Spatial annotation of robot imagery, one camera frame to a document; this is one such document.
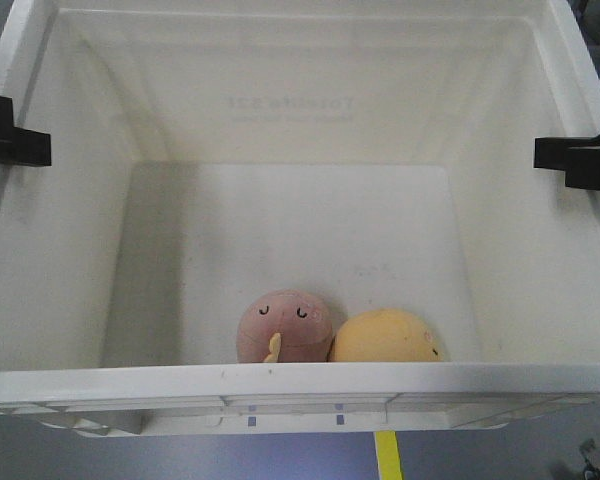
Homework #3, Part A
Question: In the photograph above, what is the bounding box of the pink plush ball toy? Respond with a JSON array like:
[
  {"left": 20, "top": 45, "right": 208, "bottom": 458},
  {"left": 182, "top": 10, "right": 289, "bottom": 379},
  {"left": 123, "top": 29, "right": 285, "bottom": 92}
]
[{"left": 236, "top": 290, "right": 333, "bottom": 363}]

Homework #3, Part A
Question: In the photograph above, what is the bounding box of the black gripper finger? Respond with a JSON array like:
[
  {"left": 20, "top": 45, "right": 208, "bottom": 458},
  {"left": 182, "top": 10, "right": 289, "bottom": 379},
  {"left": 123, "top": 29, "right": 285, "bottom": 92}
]
[
  {"left": 533, "top": 133, "right": 600, "bottom": 192},
  {"left": 0, "top": 96, "right": 51, "bottom": 167}
]

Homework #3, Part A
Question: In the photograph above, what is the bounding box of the yellow plush ball toy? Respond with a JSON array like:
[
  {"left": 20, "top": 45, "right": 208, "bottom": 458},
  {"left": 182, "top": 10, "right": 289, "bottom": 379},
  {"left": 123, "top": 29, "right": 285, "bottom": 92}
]
[{"left": 329, "top": 308, "right": 444, "bottom": 362}]

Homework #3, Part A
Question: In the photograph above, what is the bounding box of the yellow floor tape strip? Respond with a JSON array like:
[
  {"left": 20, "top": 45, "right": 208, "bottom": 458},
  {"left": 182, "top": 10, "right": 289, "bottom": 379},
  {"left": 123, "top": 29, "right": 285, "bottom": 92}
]
[{"left": 374, "top": 430, "right": 404, "bottom": 480}]

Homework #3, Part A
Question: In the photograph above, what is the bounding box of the white plastic tote box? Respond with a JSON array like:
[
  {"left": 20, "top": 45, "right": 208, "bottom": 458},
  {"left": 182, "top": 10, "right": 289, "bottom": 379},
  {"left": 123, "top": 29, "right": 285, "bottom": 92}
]
[{"left": 0, "top": 1, "right": 600, "bottom": 436}]

